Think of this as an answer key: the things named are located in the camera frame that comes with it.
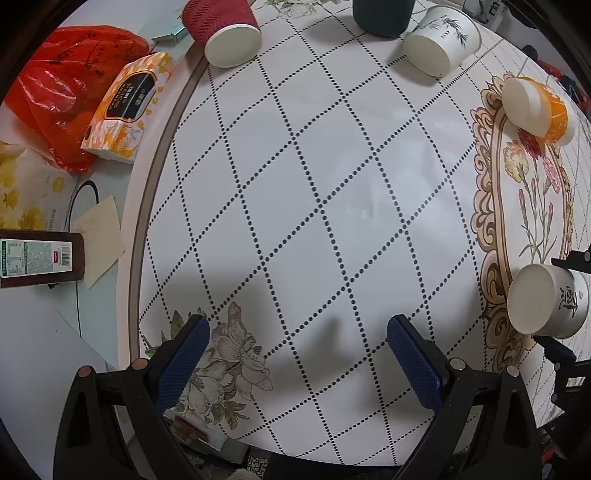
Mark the brown bottle with label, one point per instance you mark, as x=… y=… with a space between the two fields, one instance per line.
x=39 y=259

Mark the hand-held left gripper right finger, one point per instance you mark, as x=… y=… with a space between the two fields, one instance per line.
x=413 y=364

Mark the cream paper napkin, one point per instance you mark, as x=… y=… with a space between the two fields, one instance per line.
x=99 y=240

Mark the red ribbed paper cup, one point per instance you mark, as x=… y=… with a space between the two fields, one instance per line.
x=224 y=34

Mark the yellow floral tissue pack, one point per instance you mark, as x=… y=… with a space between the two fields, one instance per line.
x=27 y=194

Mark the orange and white tissue pack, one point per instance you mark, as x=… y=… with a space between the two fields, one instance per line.
x=127 y=108

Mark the white cup with bamboo print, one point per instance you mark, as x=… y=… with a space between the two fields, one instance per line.
x=438 y=44

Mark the white cup with black calligraphy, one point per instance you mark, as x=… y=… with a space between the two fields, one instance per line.
x=540 y=300

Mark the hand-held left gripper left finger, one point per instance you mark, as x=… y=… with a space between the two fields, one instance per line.
x=184 y=360

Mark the dark green cup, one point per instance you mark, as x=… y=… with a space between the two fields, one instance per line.
x=378 y=16

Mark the orange and white paper cup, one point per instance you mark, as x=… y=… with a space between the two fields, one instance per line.
x=531 y=104

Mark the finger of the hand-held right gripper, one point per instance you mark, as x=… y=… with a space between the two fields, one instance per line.
x=575 y=261
x=556 y=350

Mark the red plastic bag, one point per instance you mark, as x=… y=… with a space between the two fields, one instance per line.
x=60 y=87

